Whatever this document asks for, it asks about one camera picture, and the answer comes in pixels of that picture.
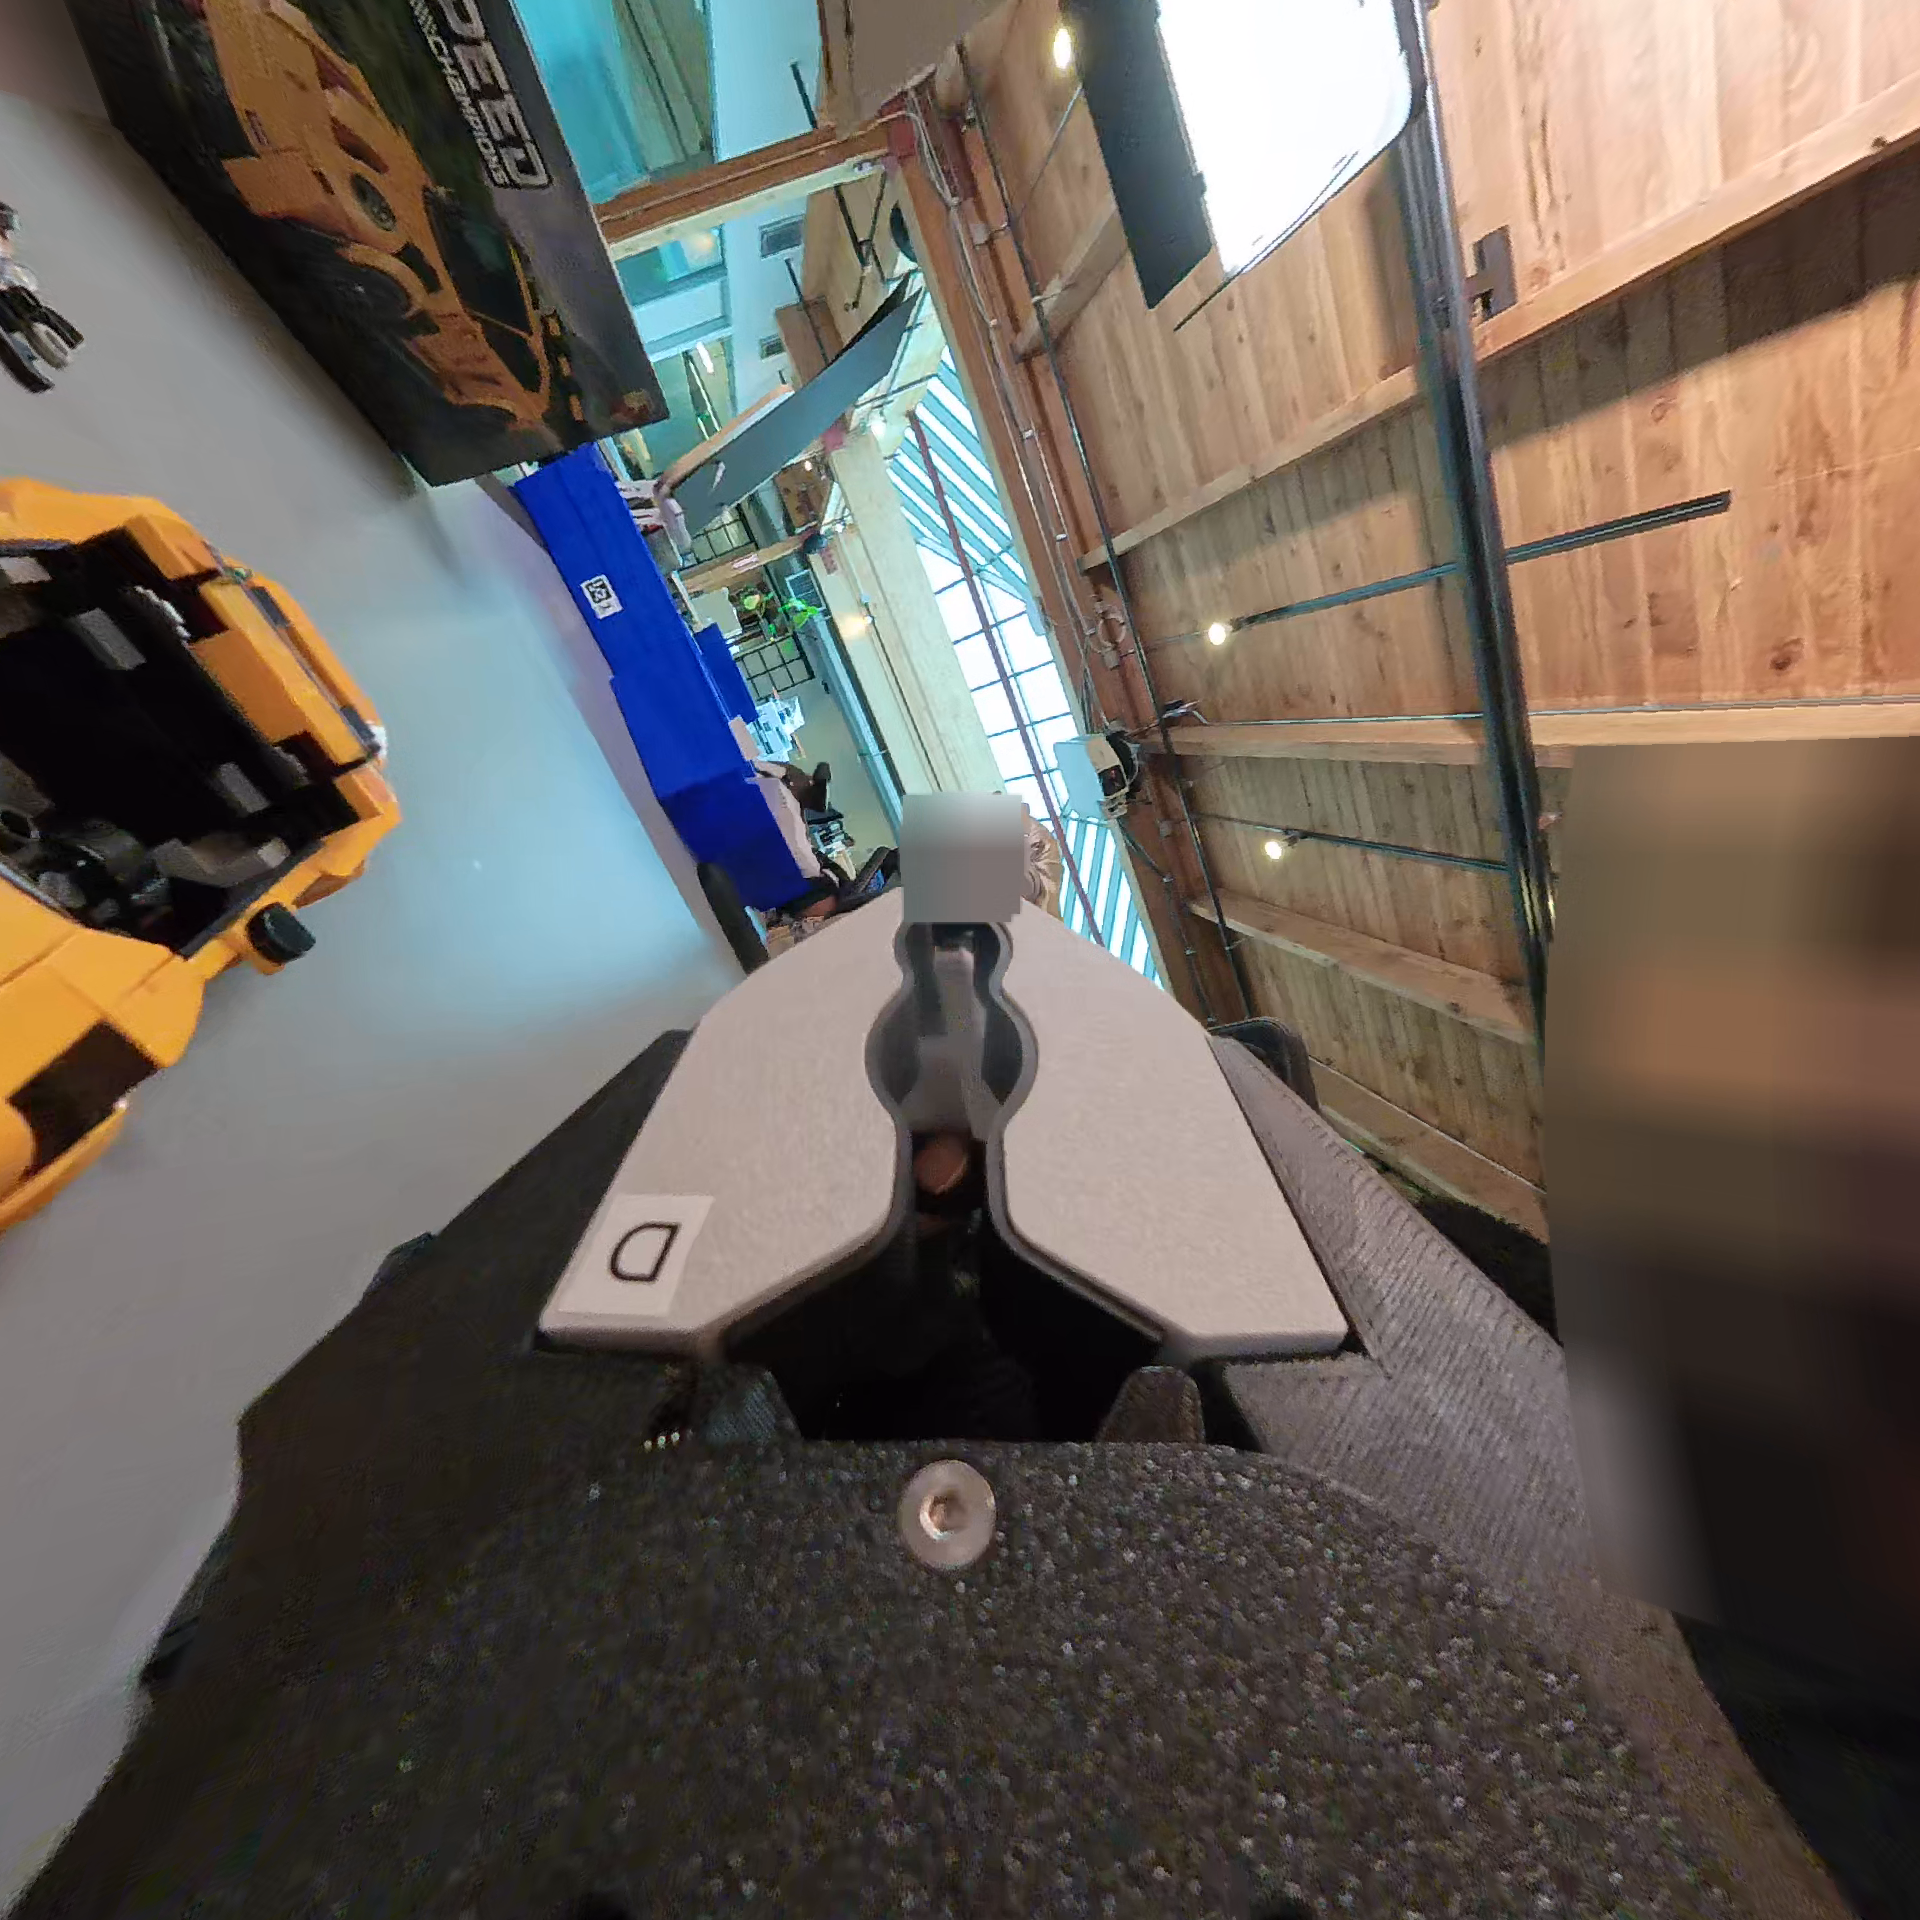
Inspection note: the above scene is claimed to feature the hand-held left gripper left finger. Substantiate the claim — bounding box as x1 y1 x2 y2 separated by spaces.
537 900 920 1367

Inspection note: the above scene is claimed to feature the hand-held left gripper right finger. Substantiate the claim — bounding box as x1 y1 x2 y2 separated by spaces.
972 906 1351 1367

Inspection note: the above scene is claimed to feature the yellow lego car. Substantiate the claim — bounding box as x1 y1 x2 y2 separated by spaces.
0 476 405 1232

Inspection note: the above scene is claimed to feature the lego set box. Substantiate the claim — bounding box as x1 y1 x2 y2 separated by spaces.
67 0 671 486

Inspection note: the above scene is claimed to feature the black office chair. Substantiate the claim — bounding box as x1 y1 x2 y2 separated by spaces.
697 861 775 978

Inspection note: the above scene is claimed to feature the dark hanging acoustic panel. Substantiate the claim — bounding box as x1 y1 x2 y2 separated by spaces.
666 283 924 520

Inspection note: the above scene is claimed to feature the white ceiling light panel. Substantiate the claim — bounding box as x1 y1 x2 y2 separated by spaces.
1056 0 1420 311

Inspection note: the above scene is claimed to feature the white security camera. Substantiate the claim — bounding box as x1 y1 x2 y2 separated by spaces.
1055 732 1153 821

